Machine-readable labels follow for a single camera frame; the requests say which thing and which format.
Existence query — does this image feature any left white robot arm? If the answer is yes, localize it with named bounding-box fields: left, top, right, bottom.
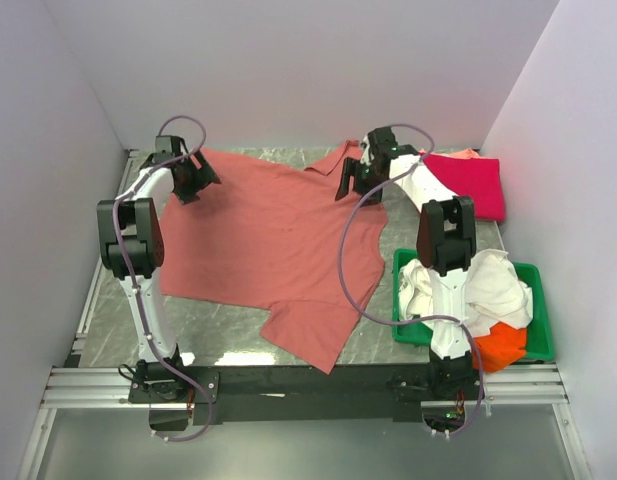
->
left=96, top=133, right=221, bottom=402

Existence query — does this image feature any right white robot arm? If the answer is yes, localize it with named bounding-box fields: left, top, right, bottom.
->
left=335, top=125, right=478, bottom=399

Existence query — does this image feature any white t shirt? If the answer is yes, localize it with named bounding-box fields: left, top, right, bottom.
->
left=398, top=249, right=533, bottom=338

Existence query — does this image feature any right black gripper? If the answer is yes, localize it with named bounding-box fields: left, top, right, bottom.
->
left=335, top=157, right=387, bottom=209

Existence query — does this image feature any folded peach t shirt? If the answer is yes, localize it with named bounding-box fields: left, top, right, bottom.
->
left=419, top=148, right=483, bottom=160

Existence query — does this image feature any aluminium rail frame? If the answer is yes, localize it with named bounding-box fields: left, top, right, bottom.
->
left=15, top=147, right=592, bottom=480

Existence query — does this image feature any orange t shirt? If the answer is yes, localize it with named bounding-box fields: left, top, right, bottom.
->
left=475, top=322, right=527, bottom=373

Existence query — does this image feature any green plastic bin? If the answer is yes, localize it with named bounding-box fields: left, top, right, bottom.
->
left=392, top=248, right=555, bottom=363

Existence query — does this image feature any salmon pink t shirt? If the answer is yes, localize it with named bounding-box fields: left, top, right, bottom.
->
left=159, top=140, right=388, bottom=373

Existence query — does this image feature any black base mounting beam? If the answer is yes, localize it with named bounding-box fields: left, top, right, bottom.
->
left=128, top=364, right=479, bottom=431

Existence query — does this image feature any folded magenta t shirt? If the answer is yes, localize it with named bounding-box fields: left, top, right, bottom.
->
left=424, top=154, right=506, bottom=222

